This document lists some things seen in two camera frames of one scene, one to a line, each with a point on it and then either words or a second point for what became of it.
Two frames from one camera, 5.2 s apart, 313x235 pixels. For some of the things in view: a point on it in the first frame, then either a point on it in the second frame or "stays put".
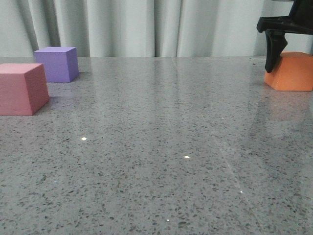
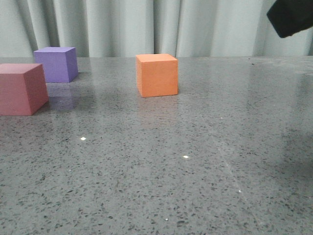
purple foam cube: [60, 63] stays put
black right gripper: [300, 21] to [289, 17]
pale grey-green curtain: [144, 28] stays put
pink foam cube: [23, 88] stays put
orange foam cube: [293, 71] to [157, 75]
